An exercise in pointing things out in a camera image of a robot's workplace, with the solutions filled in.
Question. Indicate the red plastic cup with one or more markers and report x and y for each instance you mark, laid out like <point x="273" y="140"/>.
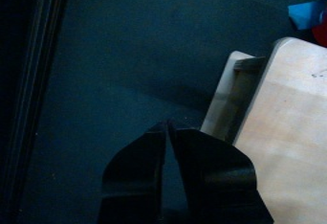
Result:
<point x="321" y="34"/>

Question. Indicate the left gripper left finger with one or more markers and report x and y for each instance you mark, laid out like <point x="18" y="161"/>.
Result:
<point x="134" y="176"/>

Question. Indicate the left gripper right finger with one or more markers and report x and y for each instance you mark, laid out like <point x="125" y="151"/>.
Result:
<point x="217" y="176"/>

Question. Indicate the black frame rail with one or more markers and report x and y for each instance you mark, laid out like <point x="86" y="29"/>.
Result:
<point x="30" y="90"/>

